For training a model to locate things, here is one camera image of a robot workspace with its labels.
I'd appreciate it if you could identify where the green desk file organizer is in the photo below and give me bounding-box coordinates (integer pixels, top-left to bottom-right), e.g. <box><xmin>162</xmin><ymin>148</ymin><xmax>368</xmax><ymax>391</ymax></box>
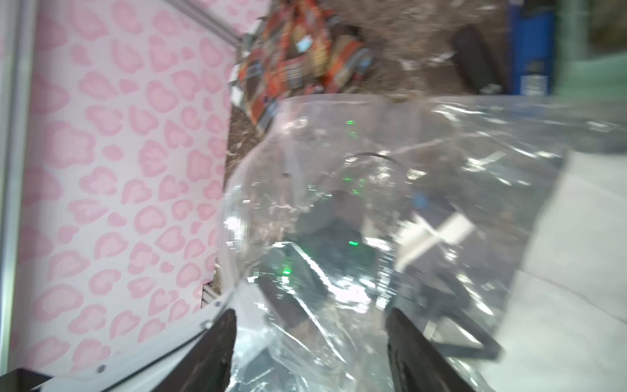
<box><xmin>554</xmin><ymin>0</ymin><xmax>626</xmax><ymax>101</ymax></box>

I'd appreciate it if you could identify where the black small object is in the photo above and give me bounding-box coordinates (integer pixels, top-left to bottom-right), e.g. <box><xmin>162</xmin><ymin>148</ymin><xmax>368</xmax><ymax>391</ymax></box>
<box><xmin>449</xmin><ymin>24</ymin><xmax>506</xmax><ymax>96</ymax></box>

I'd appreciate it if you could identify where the blue marker box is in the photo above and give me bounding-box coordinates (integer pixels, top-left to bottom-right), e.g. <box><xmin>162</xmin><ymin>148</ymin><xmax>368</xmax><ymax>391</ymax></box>
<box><xmin>509</xmin><ymin>0</ymin><xmax>556</xmax><ymax>96</ymax></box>

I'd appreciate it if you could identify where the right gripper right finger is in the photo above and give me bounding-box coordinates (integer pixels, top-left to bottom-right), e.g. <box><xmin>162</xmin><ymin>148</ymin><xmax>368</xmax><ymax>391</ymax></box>
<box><xmin>385</xmin><ymin>308</ymin><xmax>474</xmax><ymax>392</ymax></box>

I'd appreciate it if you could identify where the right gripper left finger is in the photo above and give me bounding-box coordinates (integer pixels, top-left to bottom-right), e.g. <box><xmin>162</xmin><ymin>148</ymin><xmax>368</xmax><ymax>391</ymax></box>
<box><xmin>153</xmin><ymin>310</ymin><xmax>237</xmax><ymax>392</ymax></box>

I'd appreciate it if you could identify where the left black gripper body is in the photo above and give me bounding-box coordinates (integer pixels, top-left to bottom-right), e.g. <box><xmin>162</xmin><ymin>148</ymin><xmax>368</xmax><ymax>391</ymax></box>
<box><xmin>257</xmin><ymin>198</ymin><xmax>501</xmax><ymax>360</ymax></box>

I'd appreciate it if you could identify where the clear plastic vacuum bag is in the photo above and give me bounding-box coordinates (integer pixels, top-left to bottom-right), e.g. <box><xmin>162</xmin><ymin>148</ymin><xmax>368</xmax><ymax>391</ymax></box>
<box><xmin>220</xmin><ymin>96</ymin><xmax>626</xmax><ymax>391</ymax></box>

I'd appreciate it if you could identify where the red plaid shirt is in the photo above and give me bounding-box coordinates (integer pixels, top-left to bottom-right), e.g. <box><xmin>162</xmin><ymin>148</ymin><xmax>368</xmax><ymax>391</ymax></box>
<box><xmin>229</xmin><ymin>1</ymin><xmax>374</xmax><ymax>135</ymax></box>

